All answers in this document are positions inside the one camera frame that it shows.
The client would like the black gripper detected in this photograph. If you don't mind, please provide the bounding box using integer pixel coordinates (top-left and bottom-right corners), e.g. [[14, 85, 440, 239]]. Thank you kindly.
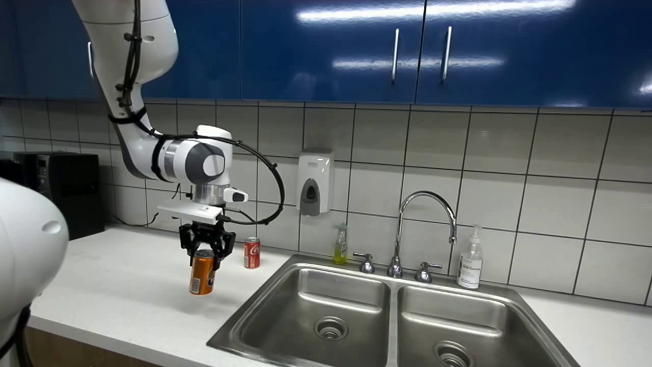
[[178, 221, 238, 273]]

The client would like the green dish soap bottle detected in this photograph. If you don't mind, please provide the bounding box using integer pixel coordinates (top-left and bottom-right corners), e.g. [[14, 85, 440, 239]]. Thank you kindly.
[[331, 223, 352, 266]]

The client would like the red soda can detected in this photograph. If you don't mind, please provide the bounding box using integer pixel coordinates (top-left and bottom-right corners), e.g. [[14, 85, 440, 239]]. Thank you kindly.
[[242, 234, 263, 271]]

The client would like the stainless steel double sink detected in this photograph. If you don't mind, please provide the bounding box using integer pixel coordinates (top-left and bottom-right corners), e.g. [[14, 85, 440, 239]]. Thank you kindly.
[[207, 253, 584, 367]]

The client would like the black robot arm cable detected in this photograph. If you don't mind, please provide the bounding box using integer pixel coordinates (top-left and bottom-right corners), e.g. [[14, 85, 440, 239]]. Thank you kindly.
[[107, 0, 287, 229]]

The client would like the chrome sink faucet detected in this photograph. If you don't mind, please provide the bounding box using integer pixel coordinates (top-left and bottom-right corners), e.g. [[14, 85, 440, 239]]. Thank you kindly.
[[350, 251, 377, 276]]

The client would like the white wall soap dispenser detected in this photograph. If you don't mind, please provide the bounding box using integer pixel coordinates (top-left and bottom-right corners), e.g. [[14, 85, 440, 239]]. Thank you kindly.
[[296, 149, 337, 217]]

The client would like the white pump soap bottle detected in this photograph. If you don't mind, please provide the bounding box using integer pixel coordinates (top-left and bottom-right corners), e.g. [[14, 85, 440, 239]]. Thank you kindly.
[[456, 227, 485, 291]]

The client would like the chrome gooseneck faucet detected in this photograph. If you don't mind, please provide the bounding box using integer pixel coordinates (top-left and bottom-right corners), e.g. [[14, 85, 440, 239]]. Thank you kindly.
[[388, 187, 461, 280]]

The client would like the black power cord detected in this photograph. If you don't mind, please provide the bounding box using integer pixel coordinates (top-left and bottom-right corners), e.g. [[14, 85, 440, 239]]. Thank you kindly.
[[144, 182, 189, 230]]

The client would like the black countertop appliance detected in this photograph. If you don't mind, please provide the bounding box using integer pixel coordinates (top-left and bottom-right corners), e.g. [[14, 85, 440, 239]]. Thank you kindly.
[[10, 150, 109, 241]]

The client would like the orange soda can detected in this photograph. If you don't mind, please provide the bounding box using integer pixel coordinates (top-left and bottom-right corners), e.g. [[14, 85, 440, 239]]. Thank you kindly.
[[188, 247, 219, 297]]

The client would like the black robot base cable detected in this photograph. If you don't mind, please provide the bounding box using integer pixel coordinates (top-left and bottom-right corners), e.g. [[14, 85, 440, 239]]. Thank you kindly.
[[0, 304, 36, 367]]

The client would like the silver cabinet door handle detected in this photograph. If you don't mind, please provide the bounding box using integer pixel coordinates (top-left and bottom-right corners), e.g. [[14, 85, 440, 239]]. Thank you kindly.
[[440, 24, 454, 83], [389, 27, 404, 85], [84, 38, 99, 81]]

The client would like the chrome faucet handle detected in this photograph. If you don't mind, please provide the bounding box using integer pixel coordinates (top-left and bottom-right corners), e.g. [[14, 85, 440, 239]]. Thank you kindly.
[[411, 259, 439, 285]]

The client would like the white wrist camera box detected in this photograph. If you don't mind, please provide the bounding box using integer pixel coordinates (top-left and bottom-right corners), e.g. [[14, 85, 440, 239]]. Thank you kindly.
[[158, 199, 227, 229]]

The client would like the wooden lower cabinet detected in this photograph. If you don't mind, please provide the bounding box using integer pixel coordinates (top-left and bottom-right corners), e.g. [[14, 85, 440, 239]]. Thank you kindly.
[[26, 326, 169, 367]]

